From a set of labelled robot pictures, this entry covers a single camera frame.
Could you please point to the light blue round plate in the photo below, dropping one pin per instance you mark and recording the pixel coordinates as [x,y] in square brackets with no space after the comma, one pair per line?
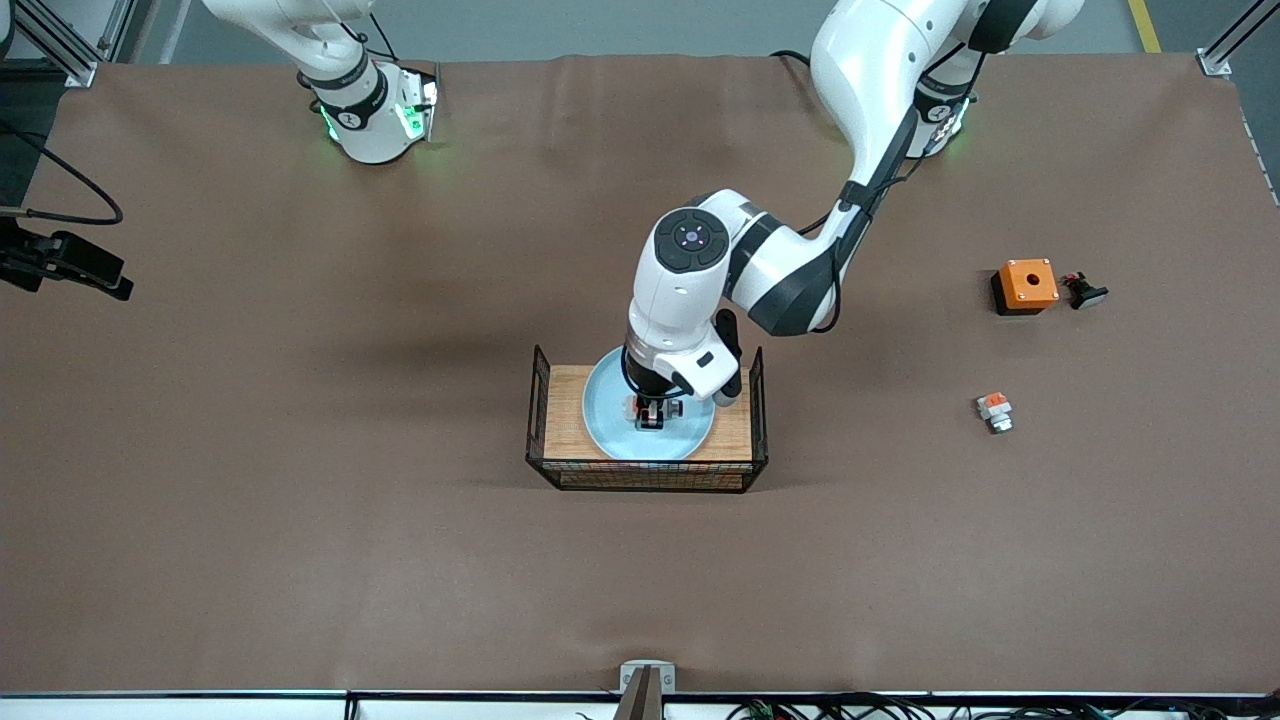
[610,420]

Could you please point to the red push button switch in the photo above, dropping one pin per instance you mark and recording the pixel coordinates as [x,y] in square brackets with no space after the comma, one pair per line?
[676,409]

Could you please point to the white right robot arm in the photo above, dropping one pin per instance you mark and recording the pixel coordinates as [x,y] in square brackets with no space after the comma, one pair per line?
[360,110]

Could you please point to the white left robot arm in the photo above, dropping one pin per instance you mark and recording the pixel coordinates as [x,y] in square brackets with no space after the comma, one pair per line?
[690,290]

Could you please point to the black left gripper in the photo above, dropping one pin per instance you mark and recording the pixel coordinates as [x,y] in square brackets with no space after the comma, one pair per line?
[648,384]

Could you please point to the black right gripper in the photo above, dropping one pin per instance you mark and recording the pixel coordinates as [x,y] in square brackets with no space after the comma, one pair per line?
[40,256]

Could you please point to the orange button enclosure box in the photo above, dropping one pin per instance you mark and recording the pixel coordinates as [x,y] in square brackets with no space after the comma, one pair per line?
[1028,283]

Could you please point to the grey metal bracket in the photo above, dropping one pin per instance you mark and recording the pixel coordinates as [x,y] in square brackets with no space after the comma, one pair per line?
[630,675]

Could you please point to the small orange grey connector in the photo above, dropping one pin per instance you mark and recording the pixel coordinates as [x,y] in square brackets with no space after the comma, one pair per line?
[995,410]

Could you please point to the black square push button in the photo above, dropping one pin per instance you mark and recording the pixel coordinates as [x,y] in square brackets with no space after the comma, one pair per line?
[1085,292]

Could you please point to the aluminium frame profile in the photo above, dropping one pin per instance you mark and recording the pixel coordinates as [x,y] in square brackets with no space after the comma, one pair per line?
[1235,40]
[60,50]

